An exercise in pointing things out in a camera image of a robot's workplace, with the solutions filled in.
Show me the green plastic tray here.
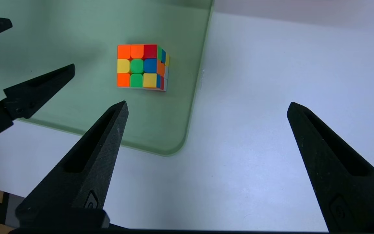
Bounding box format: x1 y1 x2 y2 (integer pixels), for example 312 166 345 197
0 0 214 156

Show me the multicoloured puzzle cube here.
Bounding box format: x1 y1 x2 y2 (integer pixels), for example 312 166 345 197
117 44 170 92

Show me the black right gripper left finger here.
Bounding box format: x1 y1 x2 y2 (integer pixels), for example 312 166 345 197
15 101 129 228

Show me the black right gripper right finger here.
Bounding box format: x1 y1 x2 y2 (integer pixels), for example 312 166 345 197
287 102 374 233

